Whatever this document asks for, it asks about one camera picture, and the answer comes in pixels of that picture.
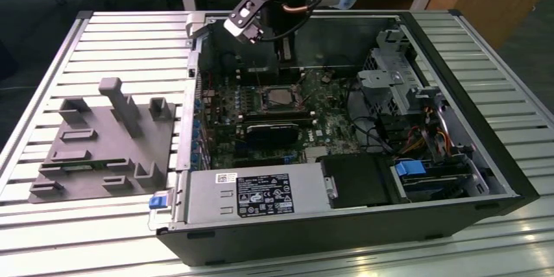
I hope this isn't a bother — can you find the grey parts rack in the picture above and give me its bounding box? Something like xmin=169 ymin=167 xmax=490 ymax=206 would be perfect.
xmin=25 ymin=77 xmax=181 ymax=205

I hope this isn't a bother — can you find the yellow and red wire bundle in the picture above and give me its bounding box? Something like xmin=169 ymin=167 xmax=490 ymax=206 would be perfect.
xmin=402 ymin=126 xmax=454 ymax=163

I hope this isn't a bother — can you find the green motherboard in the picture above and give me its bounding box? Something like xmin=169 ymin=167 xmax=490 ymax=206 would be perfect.
xmin=199 ymin=62 xmax=368 ymax=170

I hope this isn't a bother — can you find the black open PC case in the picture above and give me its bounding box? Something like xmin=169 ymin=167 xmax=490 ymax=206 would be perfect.
xmin=149 ymin=9 xmax=540 ymax=267

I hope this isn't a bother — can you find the blue disk carrier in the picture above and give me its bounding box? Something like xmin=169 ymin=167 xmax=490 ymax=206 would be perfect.
xmin=395 ymin=159 xmax=435 ymax=180

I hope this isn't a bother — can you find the silver chipset heat sink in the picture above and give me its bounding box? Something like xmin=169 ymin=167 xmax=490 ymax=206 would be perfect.
xmin=304 ymin=146 xmax=326 ymax=162

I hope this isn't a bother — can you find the CPU socket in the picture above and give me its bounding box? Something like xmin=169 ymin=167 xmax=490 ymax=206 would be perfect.
xmin=255 ymin=84 xmax=304 ymax=115

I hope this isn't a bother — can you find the black expansion slot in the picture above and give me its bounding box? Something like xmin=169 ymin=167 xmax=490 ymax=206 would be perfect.
xmin=235 ymin=157 xmax=284 ymax=166

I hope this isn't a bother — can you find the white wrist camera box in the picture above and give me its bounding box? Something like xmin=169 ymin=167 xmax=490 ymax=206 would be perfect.
xmin=223 ymin=0 xmax=267 ymax=45

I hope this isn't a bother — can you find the grey case latch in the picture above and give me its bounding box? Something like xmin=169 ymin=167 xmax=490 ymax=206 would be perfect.
xmin=184 ymin=10 xmax=208 ymax=40

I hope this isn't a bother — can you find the metal drive cage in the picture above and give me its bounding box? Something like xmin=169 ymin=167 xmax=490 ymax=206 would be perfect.
xmin=355 ymin=29 xmax=447 ymax=117

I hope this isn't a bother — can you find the graphics card with black shroud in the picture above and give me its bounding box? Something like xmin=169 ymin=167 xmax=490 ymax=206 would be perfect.
xmin=241 ymin=121 xmax=304 ymax=149

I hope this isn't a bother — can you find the green RAM stick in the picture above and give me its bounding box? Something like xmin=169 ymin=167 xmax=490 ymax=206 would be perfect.
xmin=43 ymin=159 xmax=131 ymax=171

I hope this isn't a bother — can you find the silver CPU plate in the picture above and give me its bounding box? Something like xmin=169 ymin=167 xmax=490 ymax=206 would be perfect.
xmin=264 ymin=88 xmax=296 ymax=106

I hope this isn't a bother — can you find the silver power supply unit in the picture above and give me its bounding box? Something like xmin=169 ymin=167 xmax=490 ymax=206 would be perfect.
xmin=171 ymin=163 xmax=339 ymax=226

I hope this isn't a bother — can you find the black drive bay cover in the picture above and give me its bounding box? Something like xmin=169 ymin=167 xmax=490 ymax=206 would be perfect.
xmin=318 ymin=153 xmax=410 ymax=210

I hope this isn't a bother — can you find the blue release latch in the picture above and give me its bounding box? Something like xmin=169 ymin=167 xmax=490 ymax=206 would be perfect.
xmin=147 ymin=191 xmax=169 ymax=210

